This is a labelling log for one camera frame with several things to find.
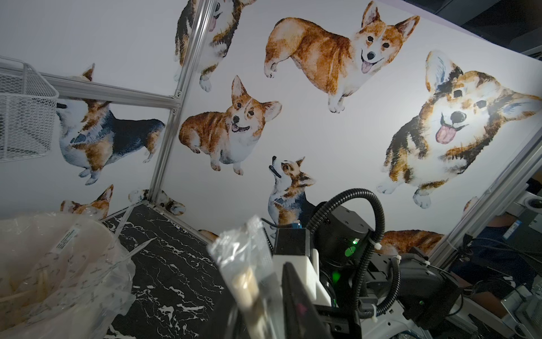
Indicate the white wire wall basket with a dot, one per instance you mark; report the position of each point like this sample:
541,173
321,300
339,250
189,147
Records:
28,108

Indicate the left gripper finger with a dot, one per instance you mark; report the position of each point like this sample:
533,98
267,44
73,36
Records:
302,320

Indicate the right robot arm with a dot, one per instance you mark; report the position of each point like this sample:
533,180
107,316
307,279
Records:
373,293

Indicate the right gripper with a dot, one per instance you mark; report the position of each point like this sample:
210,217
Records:
340,316

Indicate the clear plastic bin liner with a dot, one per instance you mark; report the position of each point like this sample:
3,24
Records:
63,275

